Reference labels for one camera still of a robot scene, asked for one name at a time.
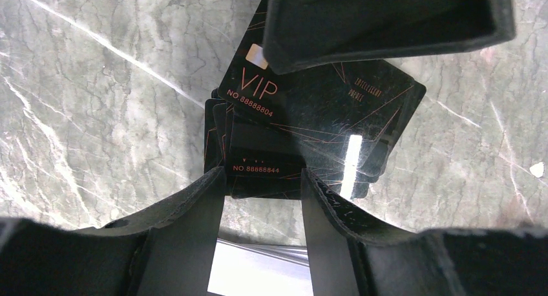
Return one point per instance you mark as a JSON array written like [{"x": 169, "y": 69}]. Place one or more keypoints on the black VIP credit card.
[{"x": 339, "y": 110}]

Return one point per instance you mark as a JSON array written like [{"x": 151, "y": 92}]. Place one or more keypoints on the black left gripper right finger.
[{"x": 351, "y": 252}]

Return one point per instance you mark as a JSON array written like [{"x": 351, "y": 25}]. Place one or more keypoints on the black card stack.
[{"x": 261, "y": 163}]

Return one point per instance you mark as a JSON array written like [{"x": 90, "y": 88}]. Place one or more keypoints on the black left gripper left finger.
[{"x": 164, "y": 249}]

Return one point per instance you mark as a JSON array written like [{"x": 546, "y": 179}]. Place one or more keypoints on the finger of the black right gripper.
[{"x": 300, "y": 34}]

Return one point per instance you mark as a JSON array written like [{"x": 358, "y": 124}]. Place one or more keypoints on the white card stack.
[{"x": 257, "y": 269}]

